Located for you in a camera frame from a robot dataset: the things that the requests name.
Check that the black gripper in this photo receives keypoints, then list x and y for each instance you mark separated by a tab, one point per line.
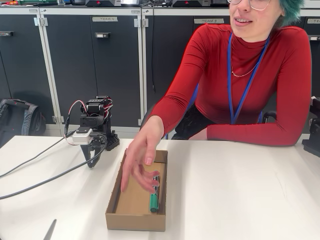
95	142

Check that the person's right forearm red sleeve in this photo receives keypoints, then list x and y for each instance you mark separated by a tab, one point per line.
167	112

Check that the person's left forearm red sleeve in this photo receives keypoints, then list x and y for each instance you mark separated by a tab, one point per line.
250	135

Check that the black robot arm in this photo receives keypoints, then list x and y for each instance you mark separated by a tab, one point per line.
93	110

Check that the black idle robot arm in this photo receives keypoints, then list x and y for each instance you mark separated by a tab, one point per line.
313	125

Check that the person in red sweater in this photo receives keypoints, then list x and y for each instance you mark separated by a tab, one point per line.
275	87

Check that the person's right hand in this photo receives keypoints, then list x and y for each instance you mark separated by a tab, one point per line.
142	145

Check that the shallow cardboard box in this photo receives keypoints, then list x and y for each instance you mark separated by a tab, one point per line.
135	200

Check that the dark grey backpack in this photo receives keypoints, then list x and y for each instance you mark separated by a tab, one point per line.
22	120

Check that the dark grey cabinet door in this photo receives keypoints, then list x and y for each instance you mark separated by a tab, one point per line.
170	50
20	62
75	75
315	70

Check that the grey pointed object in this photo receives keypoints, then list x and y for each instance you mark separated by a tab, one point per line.
50	231

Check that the team four tape label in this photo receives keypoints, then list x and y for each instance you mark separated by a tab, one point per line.
105	19

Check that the black case red logo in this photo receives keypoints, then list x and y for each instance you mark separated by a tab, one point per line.
191	3
102	3

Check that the team three tape label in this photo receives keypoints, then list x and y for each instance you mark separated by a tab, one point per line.
212	21

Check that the thin rimmed glasses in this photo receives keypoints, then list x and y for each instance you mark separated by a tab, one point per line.
260	7

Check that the white gripper camera box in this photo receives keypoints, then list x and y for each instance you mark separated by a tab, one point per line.
81	136

